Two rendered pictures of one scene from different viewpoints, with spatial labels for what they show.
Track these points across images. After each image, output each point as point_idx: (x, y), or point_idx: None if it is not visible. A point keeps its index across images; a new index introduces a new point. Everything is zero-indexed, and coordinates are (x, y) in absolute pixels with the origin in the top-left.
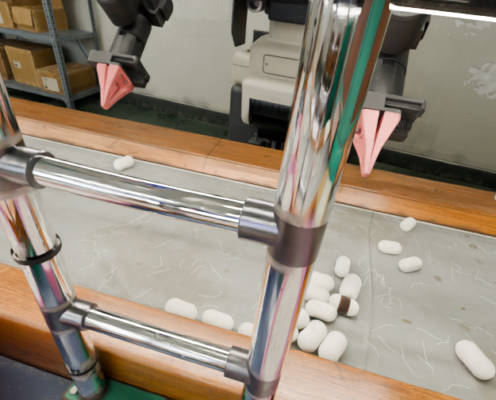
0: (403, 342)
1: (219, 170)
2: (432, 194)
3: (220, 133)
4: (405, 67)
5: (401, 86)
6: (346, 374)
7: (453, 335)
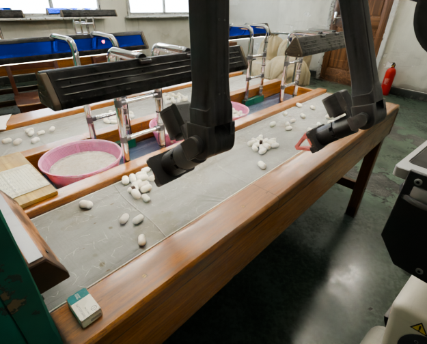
0: (109, 198)
1: (242, 190)
2: (145, 268)
3: None
4: (173, 153)
5: (166, 156)
6: (116, 173)
7: (94, 211)
